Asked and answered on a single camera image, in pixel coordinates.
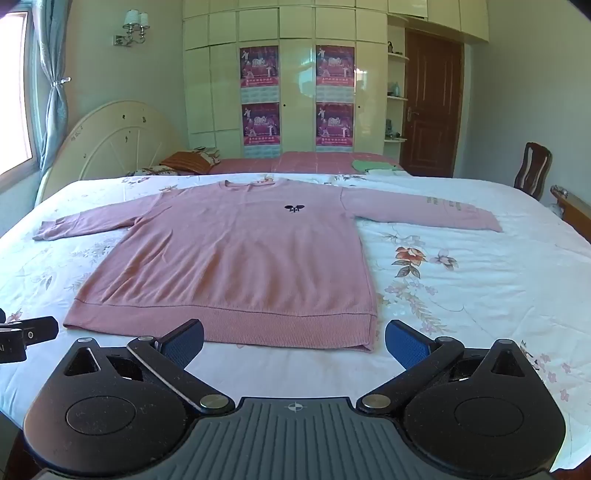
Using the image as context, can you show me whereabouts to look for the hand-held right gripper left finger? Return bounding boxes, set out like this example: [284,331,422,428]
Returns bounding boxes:
[64,318,236,414]

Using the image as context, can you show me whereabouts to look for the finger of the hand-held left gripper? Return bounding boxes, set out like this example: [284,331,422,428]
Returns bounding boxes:
[0,316,60,345]

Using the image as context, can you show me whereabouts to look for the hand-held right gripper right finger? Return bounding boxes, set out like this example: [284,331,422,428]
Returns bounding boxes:
[356,319,540,412]

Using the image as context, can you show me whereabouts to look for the pink sweater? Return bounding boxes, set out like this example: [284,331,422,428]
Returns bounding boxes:
[32,178,504,354]

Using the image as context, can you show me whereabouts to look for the white floral bed sheet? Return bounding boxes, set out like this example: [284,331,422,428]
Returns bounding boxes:
[0,172,591,472]

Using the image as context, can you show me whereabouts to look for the orange striped pillow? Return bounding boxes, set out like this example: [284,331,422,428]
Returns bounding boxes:
[159,150,218,175]

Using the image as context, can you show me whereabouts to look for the green folded cloth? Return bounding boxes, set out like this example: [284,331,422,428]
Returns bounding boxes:
[350,159,403,174]

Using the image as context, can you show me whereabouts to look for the pale floral pillow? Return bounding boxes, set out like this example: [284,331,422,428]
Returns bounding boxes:
[193,146,223,165]

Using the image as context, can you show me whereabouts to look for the cream round headboard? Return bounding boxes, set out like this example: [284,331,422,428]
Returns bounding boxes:
[34,100,191,208]

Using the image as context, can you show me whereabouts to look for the dark wooden chair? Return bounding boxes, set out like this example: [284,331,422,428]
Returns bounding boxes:
[513,141,553,200]

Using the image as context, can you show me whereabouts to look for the wooden bedside furniture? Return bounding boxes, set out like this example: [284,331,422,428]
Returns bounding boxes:
[549,185,591,232]

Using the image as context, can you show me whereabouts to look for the blue curtain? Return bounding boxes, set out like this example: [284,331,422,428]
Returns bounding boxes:
[31,0,71,172]

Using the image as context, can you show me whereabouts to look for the window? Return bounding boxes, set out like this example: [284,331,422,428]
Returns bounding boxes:
[0,11,36,177]

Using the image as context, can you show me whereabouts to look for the brown wooden door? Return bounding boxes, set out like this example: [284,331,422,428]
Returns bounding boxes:
[399,27,465,179]

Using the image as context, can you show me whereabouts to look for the cream corner shelf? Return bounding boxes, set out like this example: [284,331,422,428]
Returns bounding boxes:
[383,39,411,145]

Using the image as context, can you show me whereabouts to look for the cream glossy wardrobe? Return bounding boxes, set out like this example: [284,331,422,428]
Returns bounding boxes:
[182,0,490,160]

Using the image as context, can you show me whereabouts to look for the purple wall poster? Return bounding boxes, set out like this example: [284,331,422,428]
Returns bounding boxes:
[239,45,280,103]
[315,44,356,103]
[240,102,282,158]
[315,102,355,153]

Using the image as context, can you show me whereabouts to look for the wall lamp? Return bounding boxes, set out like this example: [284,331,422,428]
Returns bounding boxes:
[113,8,151,48]

